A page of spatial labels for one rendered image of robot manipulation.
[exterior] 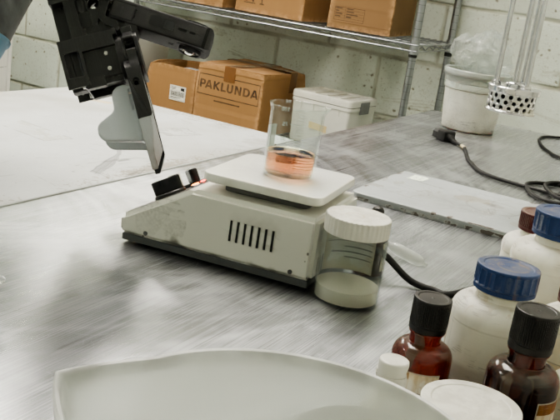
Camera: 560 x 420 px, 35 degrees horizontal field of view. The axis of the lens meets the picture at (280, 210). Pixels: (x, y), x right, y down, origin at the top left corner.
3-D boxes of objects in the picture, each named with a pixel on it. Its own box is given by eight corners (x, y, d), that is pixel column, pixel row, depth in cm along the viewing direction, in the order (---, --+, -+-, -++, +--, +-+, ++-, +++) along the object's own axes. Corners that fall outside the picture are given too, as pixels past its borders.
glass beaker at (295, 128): (257, 182, 82) (270, 97, 80) (260, 170, 88) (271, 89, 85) (322, 192, 82) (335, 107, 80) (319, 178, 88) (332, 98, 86)
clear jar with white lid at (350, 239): (381, 315, 78) (397, 229, 75) (313, 307, 77) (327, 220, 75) (373, 291, 83) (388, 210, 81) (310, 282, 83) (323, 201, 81)
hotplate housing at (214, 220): (116, 242, 86) (124, 162, 84) (177, 213, 98) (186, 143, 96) (330, 300, 79) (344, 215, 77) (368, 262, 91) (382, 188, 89)
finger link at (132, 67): (140, 128, 93) (121, 54, 95) (156, 124, 93) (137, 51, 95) (133, 114, 89) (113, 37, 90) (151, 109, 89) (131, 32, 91)
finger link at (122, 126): (112, 181, 92) (92, 100, 94) (167, 167, 92) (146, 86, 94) (107, 173, 89) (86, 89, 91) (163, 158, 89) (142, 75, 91)
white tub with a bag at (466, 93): (447, 132, 179) (467, 26, 174) (424, 118, 193) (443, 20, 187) (511, 140, 182) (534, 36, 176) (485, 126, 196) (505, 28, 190)
